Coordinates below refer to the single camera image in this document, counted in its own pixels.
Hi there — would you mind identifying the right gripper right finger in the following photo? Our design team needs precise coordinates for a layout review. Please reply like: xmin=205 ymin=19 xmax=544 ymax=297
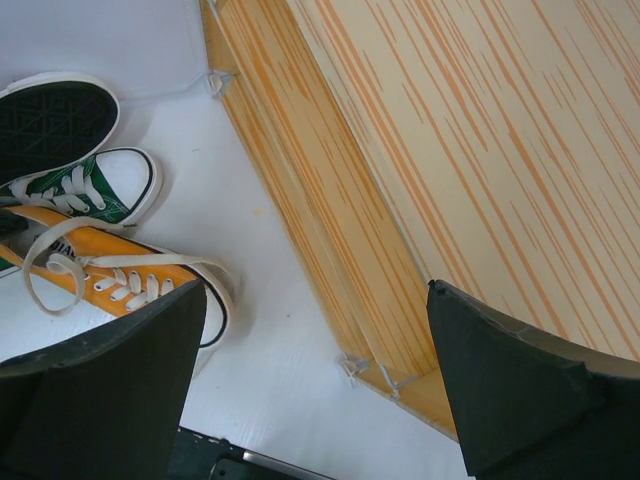
xmin=427 ymin=280 xmax=639 ymax=479

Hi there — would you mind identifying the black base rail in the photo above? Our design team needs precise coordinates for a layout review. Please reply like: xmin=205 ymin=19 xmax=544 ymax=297
xmin=165 ymin=426 xmax=329 ymax=480

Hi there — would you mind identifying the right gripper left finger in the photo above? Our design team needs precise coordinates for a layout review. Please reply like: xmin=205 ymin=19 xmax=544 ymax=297
xmin=1 ymin=281 xmax=207 ymax=479

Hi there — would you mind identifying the wooden shoe cabinet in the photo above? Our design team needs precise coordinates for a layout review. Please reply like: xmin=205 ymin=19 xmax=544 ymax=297
xmin=202 ymin=1 xmax=639 ymax=437

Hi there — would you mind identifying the green sneaker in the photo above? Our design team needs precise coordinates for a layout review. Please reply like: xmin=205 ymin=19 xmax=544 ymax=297
xmin=1 ymin=147 xmax=163 ymax=226

